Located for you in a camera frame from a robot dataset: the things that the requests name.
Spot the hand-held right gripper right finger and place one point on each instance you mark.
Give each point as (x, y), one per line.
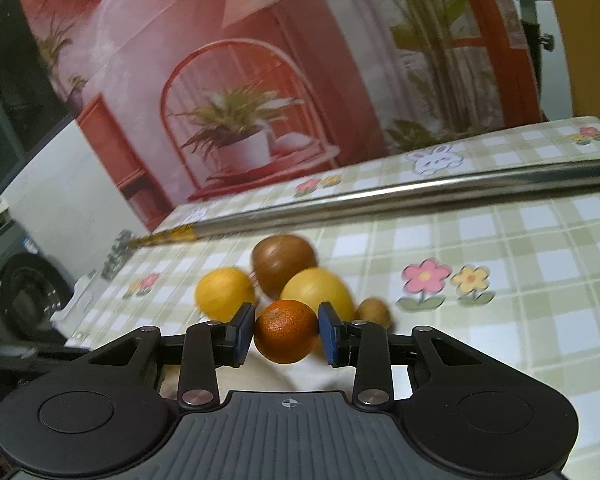
(328, 335)

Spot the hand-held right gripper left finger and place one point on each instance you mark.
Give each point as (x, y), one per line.
(242, 335)

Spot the orange tangerine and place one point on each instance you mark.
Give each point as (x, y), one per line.
(286, 331)

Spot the round yellow citrus fruit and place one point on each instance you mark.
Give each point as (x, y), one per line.
(224, 292)

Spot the large yellow citrus fruit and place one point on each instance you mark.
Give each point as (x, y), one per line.
(322, 287)

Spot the small brown kiwi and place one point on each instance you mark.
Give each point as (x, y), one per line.
(373, 311)

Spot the brown green tomato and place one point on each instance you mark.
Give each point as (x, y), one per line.
(283, 265)

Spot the metal pole with yellow tape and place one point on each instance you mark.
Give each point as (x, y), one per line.
(405, 192)

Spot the white plastic part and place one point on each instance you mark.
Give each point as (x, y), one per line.
(75, 300)

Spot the checkered printed tablecloth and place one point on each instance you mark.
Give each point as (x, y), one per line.
(505, 320)

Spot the grey washing machine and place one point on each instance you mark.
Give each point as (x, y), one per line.
(25, 285)

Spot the dark window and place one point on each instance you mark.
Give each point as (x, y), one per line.
(15, 85)

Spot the black metal stand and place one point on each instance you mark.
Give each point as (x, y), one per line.
(530, 25)

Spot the wooden door panel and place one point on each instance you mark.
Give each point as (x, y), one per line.
(590, 35)

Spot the metal toothed bracket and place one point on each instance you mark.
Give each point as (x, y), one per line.
(116, 255)

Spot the wall poster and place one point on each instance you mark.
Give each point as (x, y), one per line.
(330, 85)

